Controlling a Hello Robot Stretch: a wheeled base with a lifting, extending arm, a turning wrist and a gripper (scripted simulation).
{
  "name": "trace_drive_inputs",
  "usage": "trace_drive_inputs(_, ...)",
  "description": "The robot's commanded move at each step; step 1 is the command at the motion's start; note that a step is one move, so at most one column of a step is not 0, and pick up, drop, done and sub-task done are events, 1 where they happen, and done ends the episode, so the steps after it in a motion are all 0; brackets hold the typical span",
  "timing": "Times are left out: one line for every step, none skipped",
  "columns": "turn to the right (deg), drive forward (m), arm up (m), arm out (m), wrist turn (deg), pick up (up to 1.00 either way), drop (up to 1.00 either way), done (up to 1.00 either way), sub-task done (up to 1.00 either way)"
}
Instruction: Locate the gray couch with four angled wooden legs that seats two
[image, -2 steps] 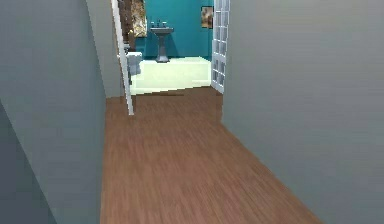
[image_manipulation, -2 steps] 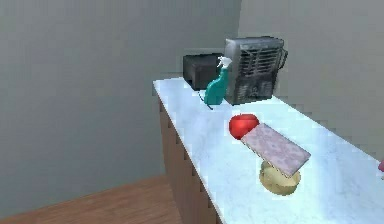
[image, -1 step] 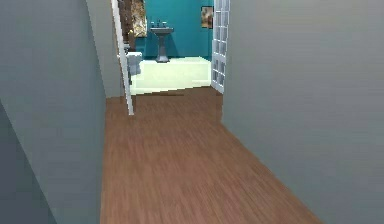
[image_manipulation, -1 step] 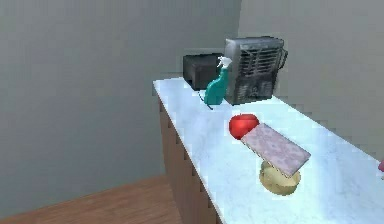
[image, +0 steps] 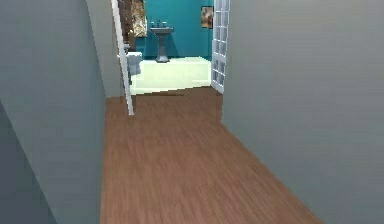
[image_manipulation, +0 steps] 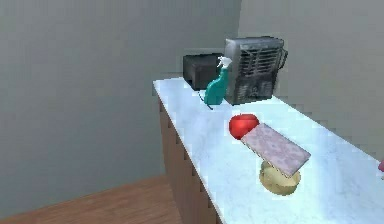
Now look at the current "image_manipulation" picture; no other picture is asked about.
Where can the white-topped wooden kitchen counter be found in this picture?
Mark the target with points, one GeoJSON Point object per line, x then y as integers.
{"type": "Point", "coordinates": [206, 140]}

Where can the teal spray bottle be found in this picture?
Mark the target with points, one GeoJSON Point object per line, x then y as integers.
{"type": "Point", "coordinates": [216, 88]}

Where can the black toaster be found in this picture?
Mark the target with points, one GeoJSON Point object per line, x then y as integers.
{"type": "Point", "coordinates": [201, 70]}

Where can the red apple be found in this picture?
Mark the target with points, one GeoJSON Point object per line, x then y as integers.
{"type": "Point", "coordinates": [241, 125]}

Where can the pink speckled flat slab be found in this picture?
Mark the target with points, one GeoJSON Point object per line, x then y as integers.
{"type": "Point", "coordinates": [276, 148]}

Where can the yellow potato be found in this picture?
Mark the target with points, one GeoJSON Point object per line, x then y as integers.
{"type": "Point", "coordinates": [278, 183]}

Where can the pink object at counter edge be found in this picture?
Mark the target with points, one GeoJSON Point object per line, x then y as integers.
{"type": "Point", "coordinates": [381, 165]}

